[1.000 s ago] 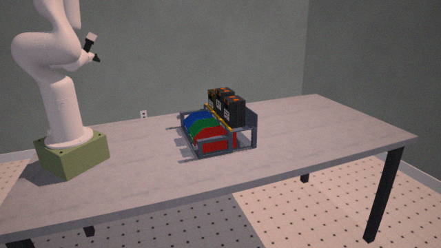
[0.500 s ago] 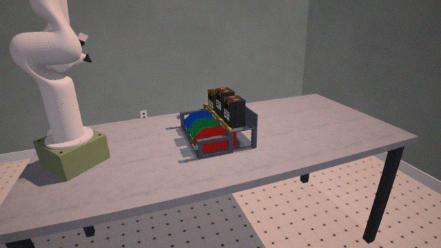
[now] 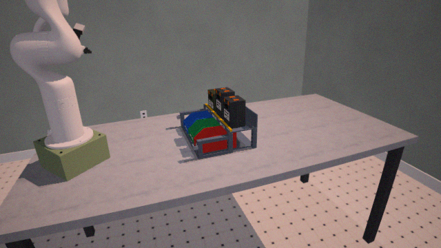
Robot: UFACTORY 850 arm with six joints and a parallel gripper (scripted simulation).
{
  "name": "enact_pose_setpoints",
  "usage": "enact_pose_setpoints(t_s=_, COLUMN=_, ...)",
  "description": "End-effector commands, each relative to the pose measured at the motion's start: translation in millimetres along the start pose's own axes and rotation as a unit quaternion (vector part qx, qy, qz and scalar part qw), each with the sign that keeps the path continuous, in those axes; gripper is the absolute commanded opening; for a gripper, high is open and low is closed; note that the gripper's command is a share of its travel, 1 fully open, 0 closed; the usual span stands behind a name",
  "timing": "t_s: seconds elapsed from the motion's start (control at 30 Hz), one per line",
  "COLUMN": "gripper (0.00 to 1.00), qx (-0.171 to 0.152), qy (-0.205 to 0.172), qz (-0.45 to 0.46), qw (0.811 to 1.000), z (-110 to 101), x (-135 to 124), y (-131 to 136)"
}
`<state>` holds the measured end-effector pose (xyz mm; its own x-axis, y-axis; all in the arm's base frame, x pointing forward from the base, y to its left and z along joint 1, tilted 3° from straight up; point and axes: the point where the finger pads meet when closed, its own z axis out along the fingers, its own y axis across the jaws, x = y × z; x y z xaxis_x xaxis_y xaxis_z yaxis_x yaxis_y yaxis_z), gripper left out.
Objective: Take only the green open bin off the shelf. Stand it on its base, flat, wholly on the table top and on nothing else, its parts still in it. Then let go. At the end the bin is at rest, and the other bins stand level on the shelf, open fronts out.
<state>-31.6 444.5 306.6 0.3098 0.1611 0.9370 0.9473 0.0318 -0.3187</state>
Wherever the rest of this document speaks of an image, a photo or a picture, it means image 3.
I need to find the dark grey metal bin rack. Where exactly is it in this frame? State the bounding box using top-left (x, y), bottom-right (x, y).
top-left (176, 104), bottom-right (258, 160)

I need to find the green bin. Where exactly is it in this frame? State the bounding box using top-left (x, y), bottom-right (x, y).
top-left (189, 117), bottom-right (220, 143)

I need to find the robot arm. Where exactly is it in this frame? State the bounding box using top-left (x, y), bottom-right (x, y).
top-left (10, 0), bottom-right (93, 149)

